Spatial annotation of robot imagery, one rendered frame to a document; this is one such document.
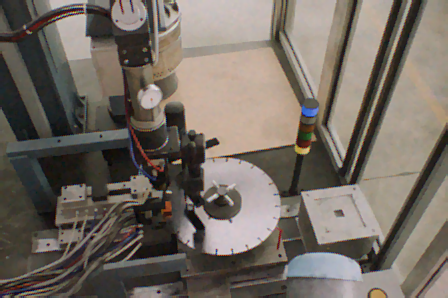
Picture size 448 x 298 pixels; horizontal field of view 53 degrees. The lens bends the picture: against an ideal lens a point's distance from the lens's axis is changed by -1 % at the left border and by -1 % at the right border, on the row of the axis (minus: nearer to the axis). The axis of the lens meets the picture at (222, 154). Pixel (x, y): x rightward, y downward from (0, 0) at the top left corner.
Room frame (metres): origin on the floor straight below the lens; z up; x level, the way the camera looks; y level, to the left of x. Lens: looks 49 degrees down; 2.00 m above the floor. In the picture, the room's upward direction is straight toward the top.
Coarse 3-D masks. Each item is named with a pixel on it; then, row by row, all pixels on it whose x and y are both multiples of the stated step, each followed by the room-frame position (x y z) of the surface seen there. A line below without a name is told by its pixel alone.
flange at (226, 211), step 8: (208, 192) 0.76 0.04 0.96; (216, 192) 0.75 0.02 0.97; (232, 192) 0.76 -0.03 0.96; (216, 200) 0.72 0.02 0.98; (224, 200) 0.72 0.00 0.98; (232, 200) 0.73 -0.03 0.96; (240, 200) 0.73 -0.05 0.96; (208, 208) 0.70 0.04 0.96; (216, 208) 0.70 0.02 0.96; (224, 208) 0.70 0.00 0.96; (232, 208) 0.70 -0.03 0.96; (240, 208) 0.71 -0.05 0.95; (216, 216) 0.68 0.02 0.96; (224, 216) 0.68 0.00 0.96
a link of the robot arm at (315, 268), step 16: (304, 256) 0.34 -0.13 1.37; (320, 256) 0.33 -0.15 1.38; (336, 256) 0.33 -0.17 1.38; (288, 272) 0.33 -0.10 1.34; (304, 272) 0.31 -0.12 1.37; (320, 272) 0.30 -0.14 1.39; (336, 272) 0.30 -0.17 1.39; (352, 272) 0.31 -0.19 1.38; (288, 288) 0.30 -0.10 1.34; (304, 288) 0.28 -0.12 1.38; (320, 288) 0.28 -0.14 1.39; (336, 288) 0.28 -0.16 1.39; (352, 288) 0.28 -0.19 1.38
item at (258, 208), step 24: (216, 168) 0.85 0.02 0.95; (240, 168) 0.85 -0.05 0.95; (240, 192) 0.76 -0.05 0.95; (264, 192) 0.76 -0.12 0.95; (168, 216) 0.68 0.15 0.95; (192, 216) 0.68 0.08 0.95; (240, 216) 0.68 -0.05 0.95; (264, 216) 0.68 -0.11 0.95; (192, 240) 0.61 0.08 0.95; (216, 240) 0.61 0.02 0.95; (240, 240) 0.61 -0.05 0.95
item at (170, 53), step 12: (168, 0) 1.57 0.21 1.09; (168, 12) 1.52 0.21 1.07; (180, 12) 1.48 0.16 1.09; (168, 24) 1.37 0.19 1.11; (180, 24) 1.45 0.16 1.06; (168, 36) 1.36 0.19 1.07; (180, 36) 1.45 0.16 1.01; (168, 48) 1.36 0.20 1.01; (180, 48) 1.43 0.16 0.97; (168, 60) 1.36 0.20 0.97; (180, 60) 1.42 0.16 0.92; (156, 72) 1.32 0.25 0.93; (168, 72) 1.35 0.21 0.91; (156, 84) 1.36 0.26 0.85; (168, 84) 1.39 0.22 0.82; (168, 96) 1.38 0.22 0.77
